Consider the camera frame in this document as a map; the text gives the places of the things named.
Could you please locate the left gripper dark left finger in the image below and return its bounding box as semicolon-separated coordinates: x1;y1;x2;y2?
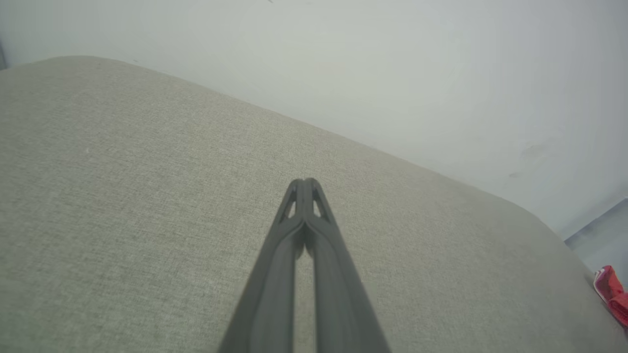
218;178;307;353

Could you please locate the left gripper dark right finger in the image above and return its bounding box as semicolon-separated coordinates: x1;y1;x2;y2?
304;178;392;353

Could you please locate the red and white jersey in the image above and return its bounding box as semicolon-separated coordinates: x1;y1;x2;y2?
592;265;628;328

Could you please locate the grey fabric sofa seat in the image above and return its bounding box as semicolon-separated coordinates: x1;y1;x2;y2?
0;55;628;353

